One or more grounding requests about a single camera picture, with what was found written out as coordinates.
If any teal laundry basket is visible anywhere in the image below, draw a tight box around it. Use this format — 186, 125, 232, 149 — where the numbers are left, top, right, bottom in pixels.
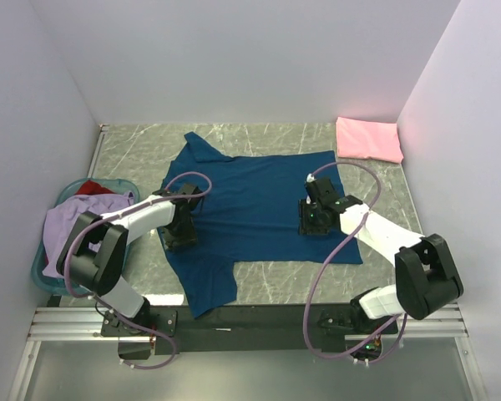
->
31, 178, 140, 296

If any right aluminium rail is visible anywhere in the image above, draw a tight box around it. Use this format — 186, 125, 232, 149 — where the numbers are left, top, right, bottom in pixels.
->
340, 303, 488, 400

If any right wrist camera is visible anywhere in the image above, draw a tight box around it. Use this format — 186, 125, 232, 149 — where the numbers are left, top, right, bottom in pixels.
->
305, 174, 340, 205

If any blue t shirt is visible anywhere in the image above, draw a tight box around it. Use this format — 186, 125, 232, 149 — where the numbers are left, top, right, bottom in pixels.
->
162, 132, 345, 317

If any lavender t shirt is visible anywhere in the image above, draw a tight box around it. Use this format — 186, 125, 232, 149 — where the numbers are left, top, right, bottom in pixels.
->
43, 191, 135, 278

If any red t shirt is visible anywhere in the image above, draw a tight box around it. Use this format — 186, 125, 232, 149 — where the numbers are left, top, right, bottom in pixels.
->
75, 180, 114, 195

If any folded pink t shirt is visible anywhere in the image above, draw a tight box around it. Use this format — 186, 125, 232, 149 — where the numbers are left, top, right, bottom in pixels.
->
336, 117, 403, 164

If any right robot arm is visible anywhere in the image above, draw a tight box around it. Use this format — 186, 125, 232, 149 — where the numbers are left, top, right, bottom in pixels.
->
299, 175, 464, 333

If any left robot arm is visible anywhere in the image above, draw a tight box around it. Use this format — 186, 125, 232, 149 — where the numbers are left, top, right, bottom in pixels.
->
56, 183, 205, 336

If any black base beam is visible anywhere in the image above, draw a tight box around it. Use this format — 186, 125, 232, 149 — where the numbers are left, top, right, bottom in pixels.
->
101, 303, 404, 362

